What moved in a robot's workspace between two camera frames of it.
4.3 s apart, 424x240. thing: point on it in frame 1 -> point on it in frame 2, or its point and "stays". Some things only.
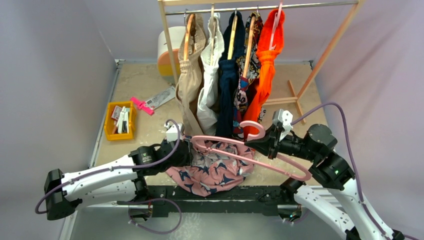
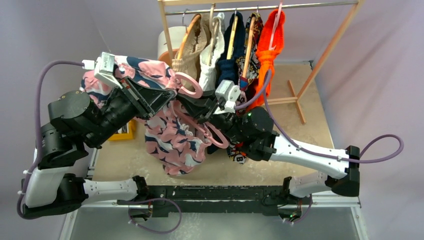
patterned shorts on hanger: (248, 70) stays
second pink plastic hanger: (276, 19) stays
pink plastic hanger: (247, 163) -> (209, 131)
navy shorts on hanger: (232, 47) stays
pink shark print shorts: (208, 172) -> (176, 140)
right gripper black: (272, 142) -> (208, 112)
